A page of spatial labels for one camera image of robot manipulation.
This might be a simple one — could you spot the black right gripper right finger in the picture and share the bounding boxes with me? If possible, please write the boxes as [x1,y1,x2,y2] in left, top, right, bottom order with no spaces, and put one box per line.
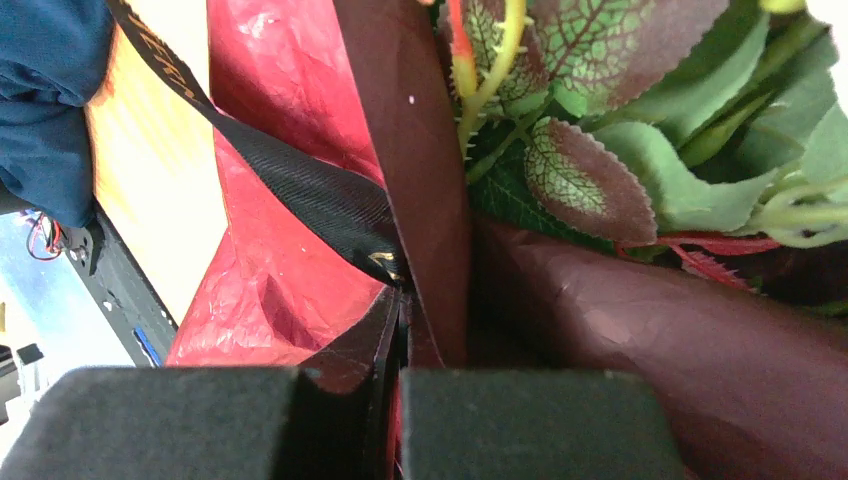
[401,369,685,479]

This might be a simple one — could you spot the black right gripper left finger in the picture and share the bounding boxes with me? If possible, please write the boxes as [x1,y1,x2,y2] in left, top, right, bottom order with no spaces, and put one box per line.
[1,289,401,479]

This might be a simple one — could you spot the black ribbon strap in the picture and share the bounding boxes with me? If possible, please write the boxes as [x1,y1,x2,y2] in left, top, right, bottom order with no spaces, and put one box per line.
[105,0,412,289]

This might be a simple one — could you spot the dark red wrapping paper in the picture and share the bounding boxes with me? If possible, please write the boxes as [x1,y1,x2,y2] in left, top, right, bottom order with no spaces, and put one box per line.
[167,1,847,479]

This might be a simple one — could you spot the pink fake flower bouquet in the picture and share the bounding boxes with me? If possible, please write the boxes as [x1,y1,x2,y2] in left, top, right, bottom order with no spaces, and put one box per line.
[426,1,847,319]

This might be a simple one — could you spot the navy blue cloth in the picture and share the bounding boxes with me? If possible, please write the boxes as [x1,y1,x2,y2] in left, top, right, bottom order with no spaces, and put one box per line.
[1,1,114,227]

